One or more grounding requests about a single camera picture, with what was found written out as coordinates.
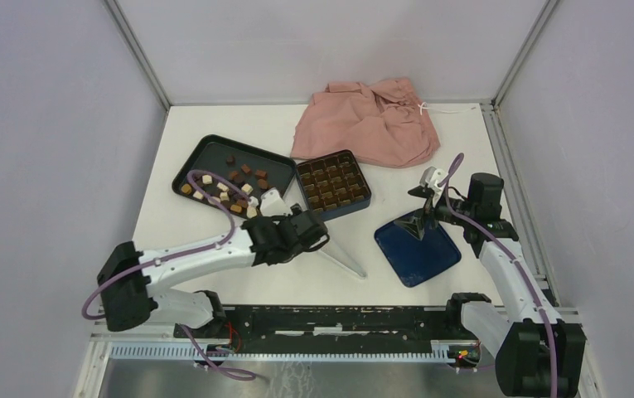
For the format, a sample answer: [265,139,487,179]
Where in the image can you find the white drawstring cord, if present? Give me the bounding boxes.
[417,102,478,116]

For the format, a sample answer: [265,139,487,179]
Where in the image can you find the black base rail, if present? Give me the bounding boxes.
[193,304,477,354]

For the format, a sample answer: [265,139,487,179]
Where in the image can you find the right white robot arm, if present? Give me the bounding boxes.
[395,167,587,397]

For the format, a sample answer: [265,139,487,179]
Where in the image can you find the blue chocolate box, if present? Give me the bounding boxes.
[297,149,372,221]

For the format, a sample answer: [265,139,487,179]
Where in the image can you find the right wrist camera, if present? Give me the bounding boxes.
[419,166,449,194]

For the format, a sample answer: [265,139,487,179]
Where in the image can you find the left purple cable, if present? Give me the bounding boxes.
[81,168,257,382]

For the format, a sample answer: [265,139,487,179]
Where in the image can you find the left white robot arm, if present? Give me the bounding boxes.
[94,205,330,338]

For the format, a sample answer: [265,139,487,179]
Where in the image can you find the blue box lid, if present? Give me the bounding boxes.
[374,221,462,288]

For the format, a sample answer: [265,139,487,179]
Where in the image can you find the black chocolate tray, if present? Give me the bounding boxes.
[172,134,297,219]

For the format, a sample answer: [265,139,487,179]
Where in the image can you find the pink cloth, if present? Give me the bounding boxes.
[291,77,441,168]

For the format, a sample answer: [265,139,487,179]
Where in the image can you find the silver metal tongs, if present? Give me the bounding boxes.
[317,241,368,279]

